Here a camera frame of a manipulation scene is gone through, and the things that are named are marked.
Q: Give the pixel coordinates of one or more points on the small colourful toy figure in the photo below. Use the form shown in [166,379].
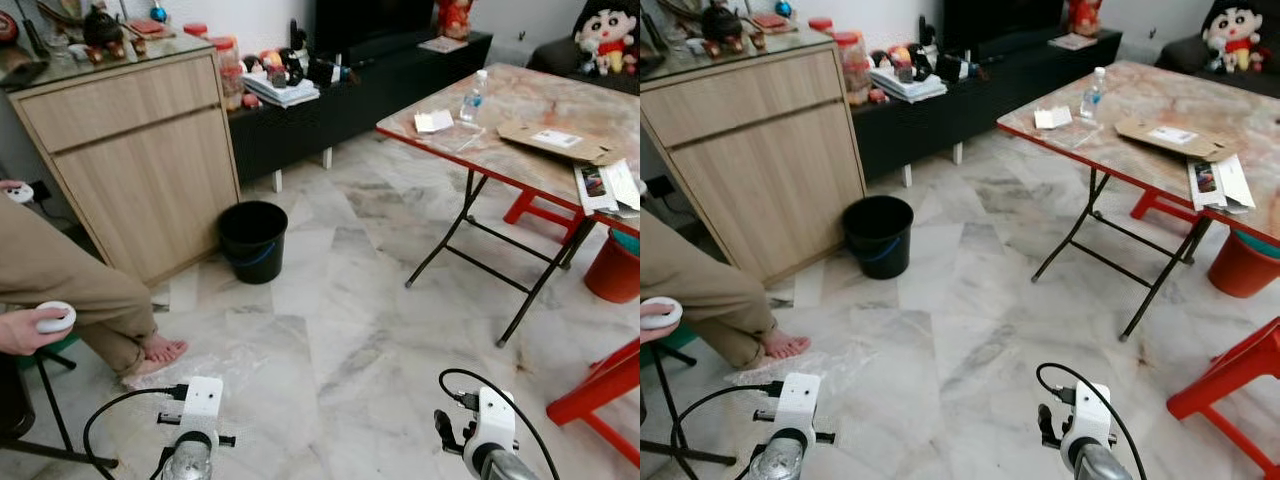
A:
[900,62]
[271,68]

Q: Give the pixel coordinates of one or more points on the black low TV bench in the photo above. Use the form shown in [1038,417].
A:
[1000,95]
[380,95]

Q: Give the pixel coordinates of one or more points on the wall socket with plug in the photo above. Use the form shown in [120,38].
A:
[660,187]
[40,190]

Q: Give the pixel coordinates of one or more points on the clear jar with red lid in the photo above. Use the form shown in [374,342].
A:
[228,70]
[853,65]

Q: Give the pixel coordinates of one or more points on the black television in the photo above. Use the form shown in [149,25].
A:
[1000,20]
[375,22]

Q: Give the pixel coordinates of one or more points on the person's leg in khaki trousers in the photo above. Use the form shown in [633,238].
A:
[60,280]
[690,280]

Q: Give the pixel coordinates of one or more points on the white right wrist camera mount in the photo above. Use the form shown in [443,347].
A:
[1087,420]
[492,425]

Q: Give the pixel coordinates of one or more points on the stack of white books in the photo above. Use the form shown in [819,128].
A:
[282,92]
[908,87]

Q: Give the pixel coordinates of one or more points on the thin pale booklet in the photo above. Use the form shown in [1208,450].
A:
[1072,42]
[443,45]

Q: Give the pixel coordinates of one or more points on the red ornament figurine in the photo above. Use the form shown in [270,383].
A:
[454,18]
[1082,16]

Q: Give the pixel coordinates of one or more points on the black sofa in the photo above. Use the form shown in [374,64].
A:
[550,58]
[1180,58]

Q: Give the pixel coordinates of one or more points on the cartoon boy plush doll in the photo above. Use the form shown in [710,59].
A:
[1235,28]
[606,30]

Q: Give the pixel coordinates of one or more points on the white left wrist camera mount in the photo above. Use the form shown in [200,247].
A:
[798,400]
[203,405]

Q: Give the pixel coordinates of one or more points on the black plastic bucket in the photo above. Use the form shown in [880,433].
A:
[878,240]
[252,245]

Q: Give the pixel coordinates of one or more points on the light wooden cabinet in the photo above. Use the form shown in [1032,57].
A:
[140,170]
[760,160]

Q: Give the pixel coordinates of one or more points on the white round controller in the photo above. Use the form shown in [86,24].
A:
[58,316]
[20,195]
[665,312]

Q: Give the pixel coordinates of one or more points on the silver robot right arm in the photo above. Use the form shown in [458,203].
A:
[1105,465]
[512,468]

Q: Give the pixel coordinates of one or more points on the white printed leaflet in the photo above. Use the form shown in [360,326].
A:
[1220,185]
[605,188]

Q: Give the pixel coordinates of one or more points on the red plastic bucket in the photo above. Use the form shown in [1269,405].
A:
[1240,272]
[612,275]

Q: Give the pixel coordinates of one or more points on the person's left hand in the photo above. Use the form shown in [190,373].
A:
[8,186]

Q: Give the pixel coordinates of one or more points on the red plastic stool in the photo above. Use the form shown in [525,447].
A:
[540,210]
[1160,205]
[1235,370]
[600,385]

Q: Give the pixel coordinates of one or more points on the black mouse toy figure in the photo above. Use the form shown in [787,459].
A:
[922,62]
[294,65]

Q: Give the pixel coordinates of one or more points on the person's right hand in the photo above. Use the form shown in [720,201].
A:
[20,332]
[650,332]

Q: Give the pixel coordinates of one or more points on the flat brown cardboard box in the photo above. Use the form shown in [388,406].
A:
[545,140]
[1170,138]

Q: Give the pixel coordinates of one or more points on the marble-print folding table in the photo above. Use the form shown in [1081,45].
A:
[1160,95]
[540,100]

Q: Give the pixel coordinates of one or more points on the teal plastic bag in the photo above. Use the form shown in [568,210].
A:
[1260,243]
[628,240]

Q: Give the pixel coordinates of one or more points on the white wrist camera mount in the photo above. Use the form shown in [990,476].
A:
[203,405]
[798,400]
[1087,420]
[492,425]

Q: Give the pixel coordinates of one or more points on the clear plastic water bottle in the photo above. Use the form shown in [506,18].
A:
[1093,95]
[472,100]

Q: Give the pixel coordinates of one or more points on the dark brown figurine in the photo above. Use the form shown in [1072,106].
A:
[722,26]
[103,30]

